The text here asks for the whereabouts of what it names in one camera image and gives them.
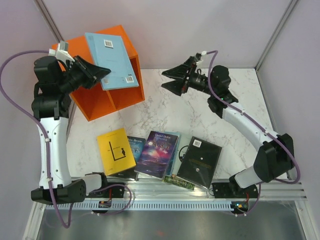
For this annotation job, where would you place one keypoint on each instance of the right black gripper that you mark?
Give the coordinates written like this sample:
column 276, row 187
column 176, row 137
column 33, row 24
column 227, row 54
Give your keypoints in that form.
column 179, row 86

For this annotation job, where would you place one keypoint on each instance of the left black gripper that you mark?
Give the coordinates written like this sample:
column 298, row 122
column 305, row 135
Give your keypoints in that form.
column 92, row 73

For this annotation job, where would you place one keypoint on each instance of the light blue book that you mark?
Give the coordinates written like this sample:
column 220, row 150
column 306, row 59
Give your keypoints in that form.
column 108, row 51

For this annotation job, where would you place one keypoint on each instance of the teal Jules Verne book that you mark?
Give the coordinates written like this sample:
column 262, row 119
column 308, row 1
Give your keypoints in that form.
column 174, row 160

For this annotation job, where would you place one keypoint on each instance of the dark Wuthering Heights book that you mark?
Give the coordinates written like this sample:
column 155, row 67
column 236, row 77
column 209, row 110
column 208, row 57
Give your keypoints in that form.
column 136, row 145

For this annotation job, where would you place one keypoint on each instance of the yellow book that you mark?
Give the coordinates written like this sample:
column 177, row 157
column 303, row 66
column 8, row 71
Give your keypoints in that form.
column 115, row 152

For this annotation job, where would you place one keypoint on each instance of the purple galaxy Crusoe book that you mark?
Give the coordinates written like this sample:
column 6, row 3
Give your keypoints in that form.
column 157, row 154

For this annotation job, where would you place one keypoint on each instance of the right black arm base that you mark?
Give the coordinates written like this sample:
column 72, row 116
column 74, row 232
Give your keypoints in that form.
column 223, row 190

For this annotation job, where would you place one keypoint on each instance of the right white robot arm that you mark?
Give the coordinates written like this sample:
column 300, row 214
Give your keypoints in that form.
column 275, row 152

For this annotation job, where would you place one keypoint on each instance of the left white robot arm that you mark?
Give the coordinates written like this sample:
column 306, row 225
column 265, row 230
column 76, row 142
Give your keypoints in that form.
column 57, row 79

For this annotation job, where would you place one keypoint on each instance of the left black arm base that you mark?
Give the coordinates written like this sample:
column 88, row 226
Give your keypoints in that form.
column 112, row 190

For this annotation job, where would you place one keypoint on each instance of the orange wooden shelf box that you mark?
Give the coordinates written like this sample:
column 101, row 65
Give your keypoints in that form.
column 96, row 102

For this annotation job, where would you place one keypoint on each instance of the pale Great Gatsby book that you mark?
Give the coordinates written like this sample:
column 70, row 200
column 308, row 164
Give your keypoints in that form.
column 184, row 142

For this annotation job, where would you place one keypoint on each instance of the black book with barcode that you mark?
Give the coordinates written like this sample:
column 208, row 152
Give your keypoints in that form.
column 199, row 163

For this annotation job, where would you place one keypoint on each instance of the green garden book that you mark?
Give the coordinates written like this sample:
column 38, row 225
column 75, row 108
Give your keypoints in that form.
column 179, row 182

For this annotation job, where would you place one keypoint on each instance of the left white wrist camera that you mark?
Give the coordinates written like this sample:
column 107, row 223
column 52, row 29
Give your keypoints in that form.
column 61, row 52

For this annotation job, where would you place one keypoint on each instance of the white slotted cable duct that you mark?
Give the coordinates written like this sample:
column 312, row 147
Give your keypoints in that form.
column 163, row 205

